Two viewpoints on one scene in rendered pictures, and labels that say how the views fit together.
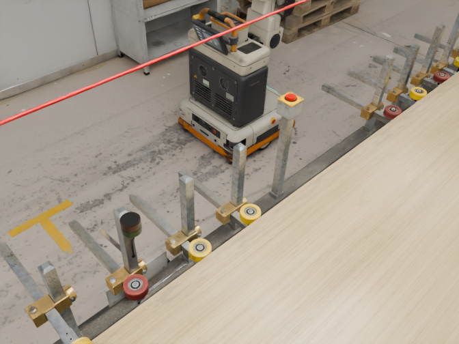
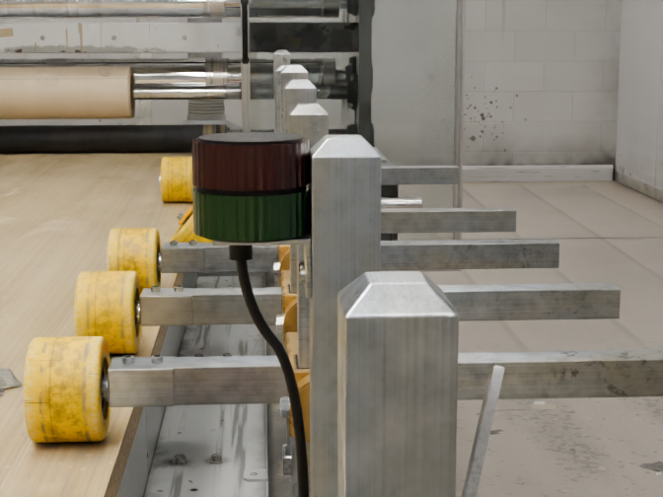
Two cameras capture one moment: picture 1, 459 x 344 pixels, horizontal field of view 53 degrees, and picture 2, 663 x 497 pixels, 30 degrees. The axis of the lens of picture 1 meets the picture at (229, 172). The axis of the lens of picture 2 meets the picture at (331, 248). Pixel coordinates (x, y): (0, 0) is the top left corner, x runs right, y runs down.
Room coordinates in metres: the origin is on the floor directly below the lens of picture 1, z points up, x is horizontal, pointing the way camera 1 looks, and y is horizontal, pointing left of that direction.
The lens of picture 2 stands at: (1.32, -0.15, 1.22)
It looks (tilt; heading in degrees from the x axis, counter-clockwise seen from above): 11 degrees down; 132
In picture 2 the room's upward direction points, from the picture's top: straight up
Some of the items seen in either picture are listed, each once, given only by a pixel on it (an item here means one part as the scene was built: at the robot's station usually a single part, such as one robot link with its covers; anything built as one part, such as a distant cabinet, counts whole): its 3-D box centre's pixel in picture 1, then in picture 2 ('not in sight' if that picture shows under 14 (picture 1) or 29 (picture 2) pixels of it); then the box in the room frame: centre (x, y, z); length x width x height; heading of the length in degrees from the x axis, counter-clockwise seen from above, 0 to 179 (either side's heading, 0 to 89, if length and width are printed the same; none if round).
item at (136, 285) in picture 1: (136, 293); not in sight; (0.81, 0.28, 0.85); 0.08 x 0.08 x 0.11
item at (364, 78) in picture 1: (382, 87); not in sight; (2.18, -0.82, 0.83); 0.43 x 0.03 x 0.04; 46
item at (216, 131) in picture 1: (206, 125); not in sight; (2.56, 0.18, 0.23); 0.41 x 0.02 x 0.08; 45
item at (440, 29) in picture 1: (426, 65); not in sight; (2.33, -1.08, 0.90); 0.04 x 0.04 x 0.48; 46
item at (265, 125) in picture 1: (237, 114); not in sight; (2.81, -0.04, 0.16); 0.67 x 0.64 x 0.25; 135
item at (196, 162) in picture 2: (130, 222); (251, 161); (0.87, 0.28, 1.15); 0.06 x 0.06 x 0.02
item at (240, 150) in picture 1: (237, 192); not in sight; (1.26, -0.03, 0.90); 0.04 x 0.04 x 0.48; 46
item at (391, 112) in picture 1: (390, 118); not in sight; (1.87, -0.78, 0.85); 0.08 x 0.08 x 0.11
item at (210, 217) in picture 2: (131, 227); (252, 209); (0.87, 0.28, 1.12); 0.06 x 0.06 x 0.02
